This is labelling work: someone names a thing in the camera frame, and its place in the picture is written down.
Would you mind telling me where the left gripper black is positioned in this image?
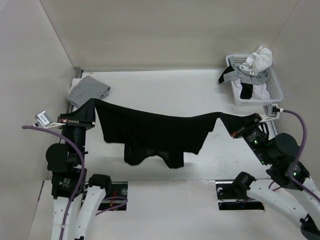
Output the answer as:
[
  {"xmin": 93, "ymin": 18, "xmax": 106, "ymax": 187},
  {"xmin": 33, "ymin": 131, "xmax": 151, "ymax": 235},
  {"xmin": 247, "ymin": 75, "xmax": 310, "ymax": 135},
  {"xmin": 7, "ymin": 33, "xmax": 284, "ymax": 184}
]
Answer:
[{"xmin": 59, "ymin": 97, "xmax": 97, "ymax": 163}]

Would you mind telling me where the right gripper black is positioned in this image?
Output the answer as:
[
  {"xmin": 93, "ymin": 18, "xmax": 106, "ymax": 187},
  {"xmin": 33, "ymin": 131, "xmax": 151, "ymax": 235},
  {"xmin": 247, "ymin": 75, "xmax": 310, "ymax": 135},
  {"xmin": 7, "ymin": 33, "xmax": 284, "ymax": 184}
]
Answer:
[{"xmin": 218, "ymin": 111, "xmax": 272, "ymax": 164}]

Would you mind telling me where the black tank top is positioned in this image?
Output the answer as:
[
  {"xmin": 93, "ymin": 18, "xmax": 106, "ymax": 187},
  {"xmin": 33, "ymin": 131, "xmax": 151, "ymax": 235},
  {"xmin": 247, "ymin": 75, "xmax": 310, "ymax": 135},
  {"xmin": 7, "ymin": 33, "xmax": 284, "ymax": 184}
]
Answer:
[{"xmin": 92, "ymin": 98, "xmax": 251, "ymax": 170}]

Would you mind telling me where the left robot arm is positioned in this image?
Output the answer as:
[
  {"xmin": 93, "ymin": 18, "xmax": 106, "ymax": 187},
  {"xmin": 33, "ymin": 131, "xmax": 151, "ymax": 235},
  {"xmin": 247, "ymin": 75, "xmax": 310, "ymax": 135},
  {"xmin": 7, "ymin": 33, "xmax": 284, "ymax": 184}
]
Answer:
[{"xmin": 45, "ymin": 98, "xmax": 112, "ymax": 240}]

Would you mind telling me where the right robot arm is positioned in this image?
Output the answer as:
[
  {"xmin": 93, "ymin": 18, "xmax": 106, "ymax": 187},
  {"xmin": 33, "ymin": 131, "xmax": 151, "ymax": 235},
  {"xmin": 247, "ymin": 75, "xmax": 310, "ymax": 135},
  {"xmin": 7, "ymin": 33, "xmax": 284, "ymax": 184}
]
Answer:
[{"xmin": 220, "ymin": 108, "xmax": 320, "ymax": 240}]

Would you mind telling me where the folded grey tank top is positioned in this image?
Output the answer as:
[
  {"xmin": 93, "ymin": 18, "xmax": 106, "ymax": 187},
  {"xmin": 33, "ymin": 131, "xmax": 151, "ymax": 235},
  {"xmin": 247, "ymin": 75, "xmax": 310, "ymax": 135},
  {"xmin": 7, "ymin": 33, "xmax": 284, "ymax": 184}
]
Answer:
[{"xmin": 66, "ymin": 76, "xmax": 111, "ymax": 108}]

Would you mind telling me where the grey tank top in basket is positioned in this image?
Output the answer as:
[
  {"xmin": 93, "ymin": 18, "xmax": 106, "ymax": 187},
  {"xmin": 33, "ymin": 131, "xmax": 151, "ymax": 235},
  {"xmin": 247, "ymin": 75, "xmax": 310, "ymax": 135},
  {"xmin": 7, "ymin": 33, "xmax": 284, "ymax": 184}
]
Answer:
[{"xmin": 222, "ymin": 63, "xmax": 270, "ymax": 85}]

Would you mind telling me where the white folded garment under grey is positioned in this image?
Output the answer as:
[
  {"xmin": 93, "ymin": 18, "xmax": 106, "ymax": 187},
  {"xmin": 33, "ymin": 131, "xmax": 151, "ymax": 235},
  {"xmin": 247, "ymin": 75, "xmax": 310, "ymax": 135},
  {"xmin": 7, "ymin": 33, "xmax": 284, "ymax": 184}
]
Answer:
[{"xmin": 69, "ymin": 78, "xmax": 81, "ymax": 92}]

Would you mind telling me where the white plastic laundry basket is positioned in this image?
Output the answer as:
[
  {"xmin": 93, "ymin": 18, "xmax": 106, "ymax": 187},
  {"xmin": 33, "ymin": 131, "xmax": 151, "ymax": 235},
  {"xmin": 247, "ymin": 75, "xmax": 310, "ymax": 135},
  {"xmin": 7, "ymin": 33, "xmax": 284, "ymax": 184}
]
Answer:
[{"xmin": 230, "ymin": 66, "xmax": 284, "ymax": 107}]

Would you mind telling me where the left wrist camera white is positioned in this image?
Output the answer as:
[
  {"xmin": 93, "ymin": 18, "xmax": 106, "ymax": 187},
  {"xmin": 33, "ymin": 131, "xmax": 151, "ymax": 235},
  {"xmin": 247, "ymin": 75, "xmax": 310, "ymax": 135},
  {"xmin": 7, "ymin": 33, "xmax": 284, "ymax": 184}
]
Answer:
[{"xmin": 33, "ymin": 111, "xmax": 64, "ymax": 129}]

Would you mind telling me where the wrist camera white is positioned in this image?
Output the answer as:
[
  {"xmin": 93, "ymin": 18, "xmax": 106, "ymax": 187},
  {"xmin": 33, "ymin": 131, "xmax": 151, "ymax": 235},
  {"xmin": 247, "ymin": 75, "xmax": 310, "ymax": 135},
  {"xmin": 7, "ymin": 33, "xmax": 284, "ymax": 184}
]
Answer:
[
  {"xmin": 33, "ymin": 111, "xmax": 64, "ymax": 129},
  {"xmin": 260, "ymin": 103, "xmax": 284, "ymax": 123}
]

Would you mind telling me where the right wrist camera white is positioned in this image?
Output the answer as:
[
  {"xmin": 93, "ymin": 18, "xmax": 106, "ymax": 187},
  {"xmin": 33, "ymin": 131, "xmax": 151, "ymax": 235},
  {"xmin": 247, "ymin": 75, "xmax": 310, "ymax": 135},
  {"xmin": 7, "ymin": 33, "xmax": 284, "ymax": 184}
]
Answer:
[{"xmin": 260, "ymin": 103, "xmax": 284, "ymax": 123}]

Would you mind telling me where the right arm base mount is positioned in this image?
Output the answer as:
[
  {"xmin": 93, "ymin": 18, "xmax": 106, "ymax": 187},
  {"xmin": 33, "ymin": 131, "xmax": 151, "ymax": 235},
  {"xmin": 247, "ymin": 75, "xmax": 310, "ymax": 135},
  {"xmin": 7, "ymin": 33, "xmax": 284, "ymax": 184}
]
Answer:
[{"xmin": 215, "ymin": 180, "xmax": 265, "ymax": 211}]

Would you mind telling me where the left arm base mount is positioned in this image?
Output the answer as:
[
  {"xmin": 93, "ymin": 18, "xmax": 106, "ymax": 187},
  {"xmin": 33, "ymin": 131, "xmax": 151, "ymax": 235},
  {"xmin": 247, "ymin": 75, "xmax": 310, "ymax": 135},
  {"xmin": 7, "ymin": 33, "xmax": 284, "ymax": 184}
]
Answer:
[{"xmin": 98, "ymin": 181, "xmax": 129, "ymax": 212}]

